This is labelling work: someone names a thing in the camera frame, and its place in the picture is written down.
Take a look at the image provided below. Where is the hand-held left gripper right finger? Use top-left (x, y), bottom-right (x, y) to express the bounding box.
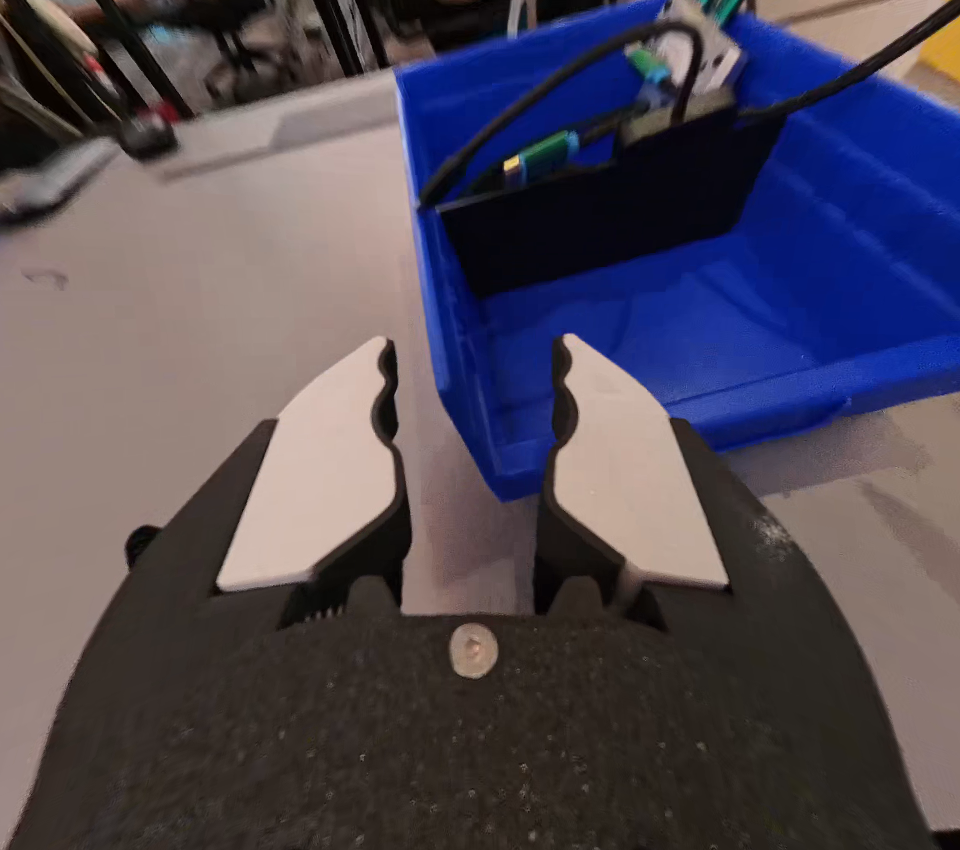
top-left (534, 334), bottom-right (730, 614)

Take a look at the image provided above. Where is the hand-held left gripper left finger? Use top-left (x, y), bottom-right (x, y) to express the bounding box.
top-left (216, 337), bottom-right (414, 614)

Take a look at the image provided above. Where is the blue plastic bin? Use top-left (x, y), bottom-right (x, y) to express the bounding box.
top-left (393, 0), bottom-right (960, 502)

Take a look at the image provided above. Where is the thin black switch cable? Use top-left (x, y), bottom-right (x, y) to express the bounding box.
top-left (418, 21), bottom-right (706, 209)

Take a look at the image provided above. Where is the grey HDMI switch box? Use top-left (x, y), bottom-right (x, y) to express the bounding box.
top-left (622, 0), bottom-right (747, 142)

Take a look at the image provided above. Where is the yellow plastic bin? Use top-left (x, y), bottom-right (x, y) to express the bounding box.
top-left (918, 0), bottom-right (960, 89)

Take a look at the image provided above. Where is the black bin divider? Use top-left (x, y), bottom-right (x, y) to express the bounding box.
top-left (435, 107), bottom-right (785, 299)

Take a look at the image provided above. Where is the black earbud case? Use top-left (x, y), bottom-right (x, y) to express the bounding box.
top-left (118, 103), bottom-right (181, 159)

